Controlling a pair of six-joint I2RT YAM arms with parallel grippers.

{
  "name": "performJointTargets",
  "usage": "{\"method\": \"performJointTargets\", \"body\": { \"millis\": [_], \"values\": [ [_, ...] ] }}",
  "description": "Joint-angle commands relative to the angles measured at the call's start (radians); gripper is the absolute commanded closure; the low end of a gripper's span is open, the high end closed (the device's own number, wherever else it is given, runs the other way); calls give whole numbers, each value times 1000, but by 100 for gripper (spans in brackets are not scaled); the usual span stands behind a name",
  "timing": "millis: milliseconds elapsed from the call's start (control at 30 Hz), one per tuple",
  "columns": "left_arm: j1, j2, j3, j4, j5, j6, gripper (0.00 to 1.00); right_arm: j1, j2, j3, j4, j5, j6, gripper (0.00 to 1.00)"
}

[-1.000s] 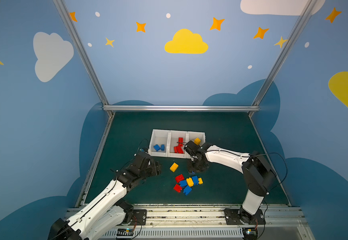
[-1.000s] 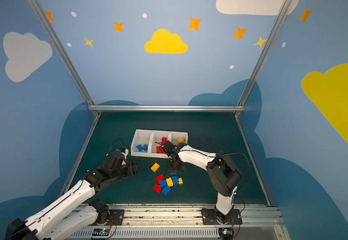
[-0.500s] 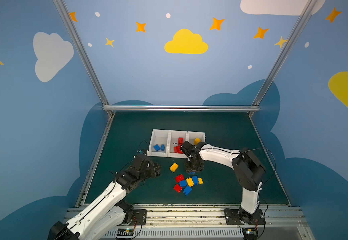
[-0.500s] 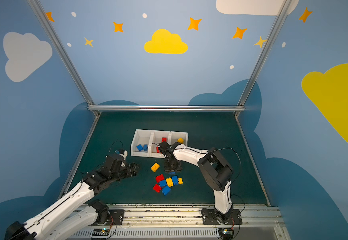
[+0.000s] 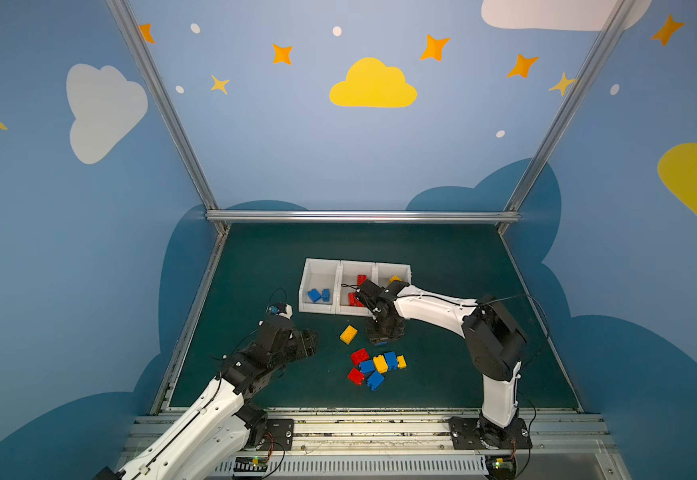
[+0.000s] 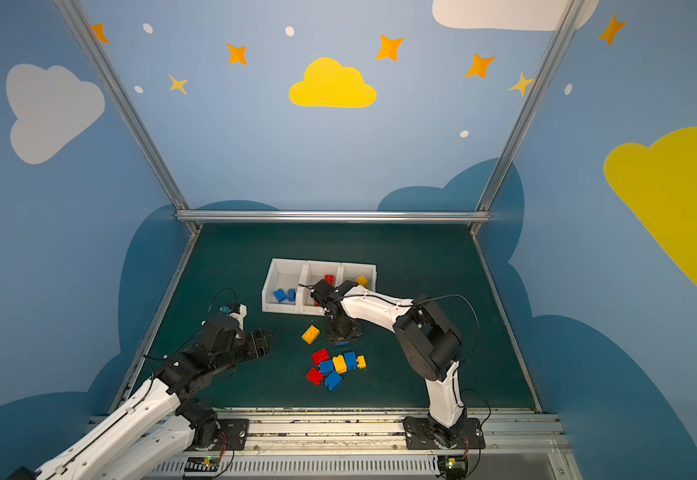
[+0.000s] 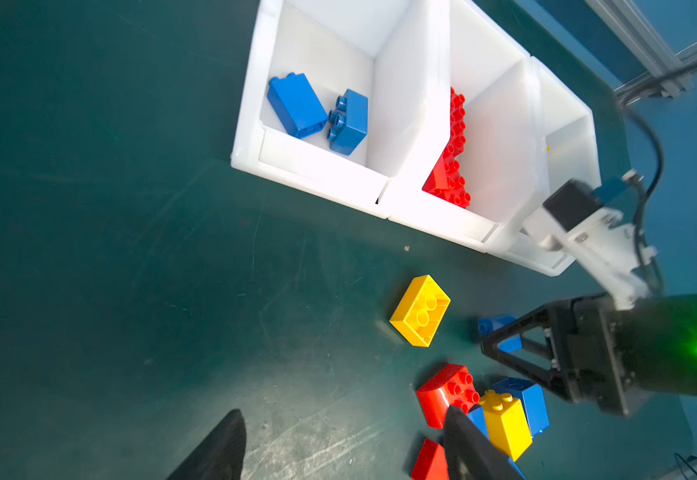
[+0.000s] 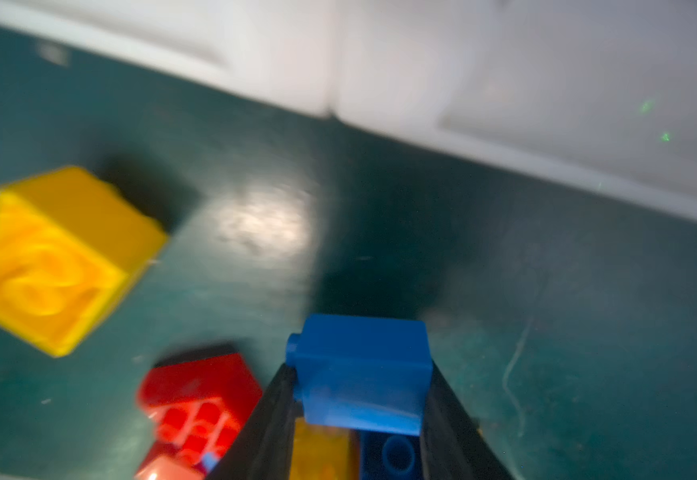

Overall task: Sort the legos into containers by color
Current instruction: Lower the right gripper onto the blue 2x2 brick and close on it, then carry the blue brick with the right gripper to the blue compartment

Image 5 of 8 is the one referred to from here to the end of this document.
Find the blue lego brick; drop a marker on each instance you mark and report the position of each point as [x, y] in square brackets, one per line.
[366, 367]
[374, 380]
[391, 360]
[316, 296]

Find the left white bin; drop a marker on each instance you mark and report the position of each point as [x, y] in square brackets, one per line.
[319, 274]

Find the right white bin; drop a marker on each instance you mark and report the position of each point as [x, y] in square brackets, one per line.
[383, 273]

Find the middle white bin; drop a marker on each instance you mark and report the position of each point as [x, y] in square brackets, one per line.
[347, 283]

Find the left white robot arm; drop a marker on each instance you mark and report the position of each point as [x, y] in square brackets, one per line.
[223, 421]

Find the aluminium frame right post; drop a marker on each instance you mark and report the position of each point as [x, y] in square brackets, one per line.
[596, 58]

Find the red lego brick bottom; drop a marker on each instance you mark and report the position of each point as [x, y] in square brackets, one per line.
[356, 377]

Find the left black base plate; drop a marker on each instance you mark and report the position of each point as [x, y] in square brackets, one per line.
[273, 434]

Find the long red lego brick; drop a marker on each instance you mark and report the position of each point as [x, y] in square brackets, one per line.
[353, 300]

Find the red square lego brick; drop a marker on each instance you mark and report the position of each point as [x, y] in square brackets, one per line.
[359, 356]

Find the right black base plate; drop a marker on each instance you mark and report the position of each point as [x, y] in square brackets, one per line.
[479, 433]

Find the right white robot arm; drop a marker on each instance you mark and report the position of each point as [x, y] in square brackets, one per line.
[494, 341]

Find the aluminium frame back bar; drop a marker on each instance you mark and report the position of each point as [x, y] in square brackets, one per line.
[403, 217]

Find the aluminium frame post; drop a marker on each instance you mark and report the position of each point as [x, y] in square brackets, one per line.
[596, 58]
[126, 21]

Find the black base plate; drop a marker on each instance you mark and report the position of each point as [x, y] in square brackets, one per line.
[479, 433]
[273, 434]

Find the aluminium front rail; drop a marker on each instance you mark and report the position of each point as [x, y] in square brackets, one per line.
[324, 431]

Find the left control circuit board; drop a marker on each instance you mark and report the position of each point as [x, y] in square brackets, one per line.
[255, 465]

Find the aluminium frame left post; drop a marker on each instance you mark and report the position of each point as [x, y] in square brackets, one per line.
[126, 21]

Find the right control circuit board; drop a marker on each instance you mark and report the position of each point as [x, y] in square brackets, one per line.
[500, 469]

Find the blue lego brick bottom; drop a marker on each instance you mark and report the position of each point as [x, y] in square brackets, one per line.
[374, 380]

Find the white bin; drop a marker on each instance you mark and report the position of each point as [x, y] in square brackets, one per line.
[383, 273]
[319, 274]
[347, 283]

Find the control circuit board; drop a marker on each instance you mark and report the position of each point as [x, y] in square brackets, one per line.
[500, 469]
[255, 465]

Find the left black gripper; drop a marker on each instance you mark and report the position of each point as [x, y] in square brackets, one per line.
[299, 343]

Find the white slotted cable duct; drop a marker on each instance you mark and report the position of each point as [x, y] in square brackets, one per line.
[364, 467]

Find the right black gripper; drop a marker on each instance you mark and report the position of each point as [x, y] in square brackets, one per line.
[384, 319]

